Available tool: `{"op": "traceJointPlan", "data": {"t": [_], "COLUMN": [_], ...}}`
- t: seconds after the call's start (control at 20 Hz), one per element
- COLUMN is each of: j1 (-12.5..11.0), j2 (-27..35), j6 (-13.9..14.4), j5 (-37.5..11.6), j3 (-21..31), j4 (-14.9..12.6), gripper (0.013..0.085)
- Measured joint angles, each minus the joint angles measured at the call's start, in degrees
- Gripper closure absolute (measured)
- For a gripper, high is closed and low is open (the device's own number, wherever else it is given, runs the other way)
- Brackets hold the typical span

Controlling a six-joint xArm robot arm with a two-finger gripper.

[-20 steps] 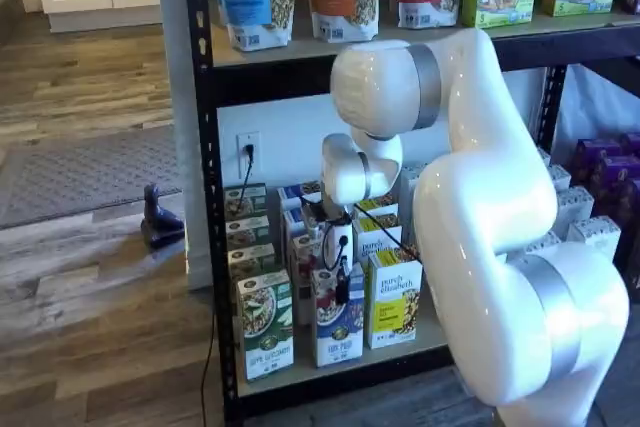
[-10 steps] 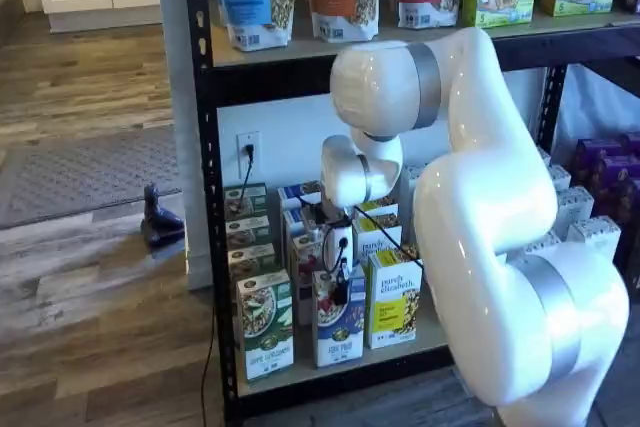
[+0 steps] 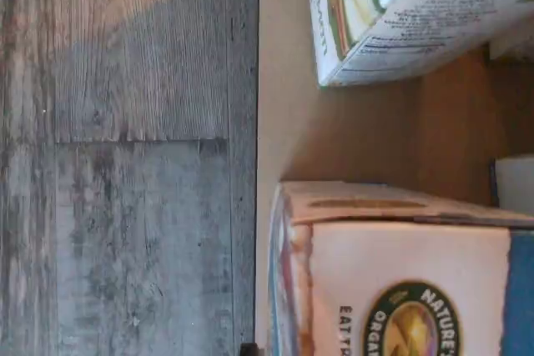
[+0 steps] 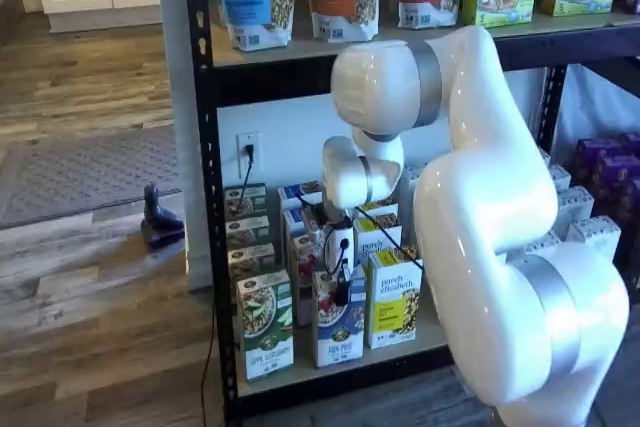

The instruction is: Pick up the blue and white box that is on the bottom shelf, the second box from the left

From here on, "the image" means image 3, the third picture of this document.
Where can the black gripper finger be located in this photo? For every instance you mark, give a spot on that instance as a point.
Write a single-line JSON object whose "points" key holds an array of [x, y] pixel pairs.
{"points": [[249, 349]]}

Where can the blue white cereal box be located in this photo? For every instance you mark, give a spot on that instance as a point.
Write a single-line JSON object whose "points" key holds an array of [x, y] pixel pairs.
{"points": [[396, 256], [515, 183]]}

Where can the black metal shelf rack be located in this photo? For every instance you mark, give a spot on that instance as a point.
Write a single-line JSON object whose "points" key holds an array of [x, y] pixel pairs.
{"points": [[375, 131]]}

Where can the green white cereal box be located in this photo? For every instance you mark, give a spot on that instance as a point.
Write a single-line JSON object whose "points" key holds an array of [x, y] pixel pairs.
{"points": [[417, 18]]}

